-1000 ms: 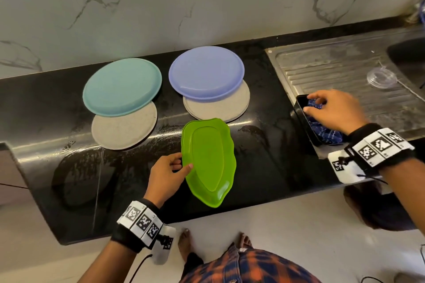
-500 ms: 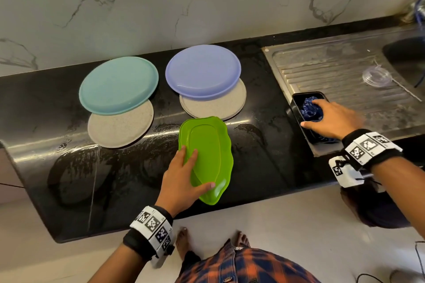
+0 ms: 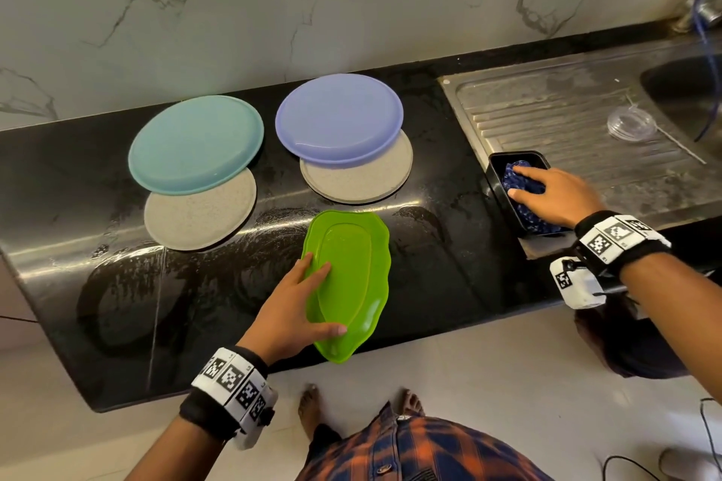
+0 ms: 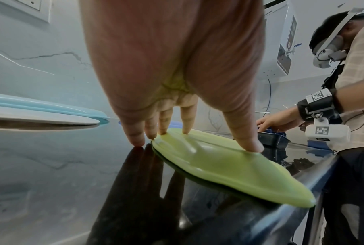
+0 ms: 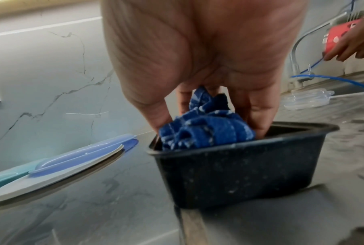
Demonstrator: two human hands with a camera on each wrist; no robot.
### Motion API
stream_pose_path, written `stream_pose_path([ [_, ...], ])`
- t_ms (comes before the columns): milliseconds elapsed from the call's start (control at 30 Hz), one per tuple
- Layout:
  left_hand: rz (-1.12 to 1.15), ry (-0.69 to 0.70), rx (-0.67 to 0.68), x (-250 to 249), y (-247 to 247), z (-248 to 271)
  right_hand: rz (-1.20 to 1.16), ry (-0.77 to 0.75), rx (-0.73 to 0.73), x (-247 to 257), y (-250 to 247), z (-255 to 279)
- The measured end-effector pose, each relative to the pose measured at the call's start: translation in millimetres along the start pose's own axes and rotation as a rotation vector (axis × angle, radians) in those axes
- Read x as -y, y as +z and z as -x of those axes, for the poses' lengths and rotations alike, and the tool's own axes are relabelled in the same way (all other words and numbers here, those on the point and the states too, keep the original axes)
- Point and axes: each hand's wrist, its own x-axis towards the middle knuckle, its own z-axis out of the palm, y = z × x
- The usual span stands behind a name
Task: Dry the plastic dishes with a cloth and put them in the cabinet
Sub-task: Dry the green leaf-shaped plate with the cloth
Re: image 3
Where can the person's left forearm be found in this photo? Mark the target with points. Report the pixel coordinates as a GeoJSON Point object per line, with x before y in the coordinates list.
{"type": "Point", "coordinates": [175, 455]}

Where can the teal plate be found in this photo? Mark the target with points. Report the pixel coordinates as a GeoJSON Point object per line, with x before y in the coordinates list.
{"type": "Point", "coordinates": [194, 143]}

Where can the person's left hand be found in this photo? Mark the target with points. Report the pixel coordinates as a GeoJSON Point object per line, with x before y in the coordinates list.
{"type": "Point", "coordinates": [288, 323]}

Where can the blue striped cloth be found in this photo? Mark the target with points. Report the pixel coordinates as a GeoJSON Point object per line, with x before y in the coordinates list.
{"type": "Point", "coordinates": [528, 216]}

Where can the steel faucet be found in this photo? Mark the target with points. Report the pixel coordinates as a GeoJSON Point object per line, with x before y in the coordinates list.
{"type": "Point", "coordinates": [702, 11]}

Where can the blue orange plaid shirt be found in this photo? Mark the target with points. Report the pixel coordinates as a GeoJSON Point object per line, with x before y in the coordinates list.
{"type": "Point", "coordinates": [429, 452]}

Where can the black plastic tray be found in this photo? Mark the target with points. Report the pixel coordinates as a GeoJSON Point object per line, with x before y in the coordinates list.
{"type": "Point", "coordinates": [496, 176]}

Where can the speckled white plate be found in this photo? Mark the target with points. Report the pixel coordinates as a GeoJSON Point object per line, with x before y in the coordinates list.
{"type": "Point", "coordinates": [198, 221]}
{"type": "Point", "coordinates": [361, 182]}

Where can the person's right hand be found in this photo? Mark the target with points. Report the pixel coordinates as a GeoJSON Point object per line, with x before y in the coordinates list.
{"type": "Point", "coordinates": [559, 199]}

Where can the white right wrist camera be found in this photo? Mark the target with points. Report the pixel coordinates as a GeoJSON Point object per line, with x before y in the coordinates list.
{"type": "Point", "coordinates": [581, 283]}

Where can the lavender plate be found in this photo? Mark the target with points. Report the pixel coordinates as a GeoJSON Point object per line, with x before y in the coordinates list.
{"type": "Point", "coordinates": [338, 118]}

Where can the person's foot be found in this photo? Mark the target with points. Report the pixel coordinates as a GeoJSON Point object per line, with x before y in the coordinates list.
{"type": "Point", "coordinates": [410, 402]}
{"type": "Point", "coordinates": [310, 410]}

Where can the steel sink drainboard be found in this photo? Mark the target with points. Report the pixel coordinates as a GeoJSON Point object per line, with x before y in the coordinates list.
{"type": "Point", "coordinates": [542, 103]}

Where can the person's right forearm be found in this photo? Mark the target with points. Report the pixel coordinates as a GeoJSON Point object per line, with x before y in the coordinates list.
{"type": "Point", "coordinates": [683, 323]}

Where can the thin grey stick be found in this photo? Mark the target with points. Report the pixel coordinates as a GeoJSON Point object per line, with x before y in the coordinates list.
{"type": "Point", "coordinates": [683, 145]}

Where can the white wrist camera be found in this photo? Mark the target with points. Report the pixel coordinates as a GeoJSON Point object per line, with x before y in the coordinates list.
{"type": "Point", "coordinates": [257, 424]}
{"type": "Point", "coordinates": [581, 283]}

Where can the person's left foot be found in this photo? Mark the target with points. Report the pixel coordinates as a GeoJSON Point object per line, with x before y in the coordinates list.
{"type": "Point", "coordinates": [310, 410]}

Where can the clear plastic lid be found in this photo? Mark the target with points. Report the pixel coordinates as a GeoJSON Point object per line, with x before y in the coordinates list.
{"type": "Point", "coordinates": [632, 123]}

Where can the green plate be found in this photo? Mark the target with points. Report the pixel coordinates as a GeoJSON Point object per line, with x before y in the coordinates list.
{"type": "Point", "coordinates": [355, 261]}

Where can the person's right foot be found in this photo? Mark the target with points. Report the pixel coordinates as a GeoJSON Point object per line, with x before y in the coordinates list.
{"type": "Point", "coordinates": [410, 402]}

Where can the right wrist marker band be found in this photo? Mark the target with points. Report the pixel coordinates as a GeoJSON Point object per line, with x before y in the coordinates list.
{"type": "Point", "coordinates": [618, 241]}

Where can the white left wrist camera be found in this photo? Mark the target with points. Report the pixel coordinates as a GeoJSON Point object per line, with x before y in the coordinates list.
{"type": "Point", "coordinates": [257, 424]}

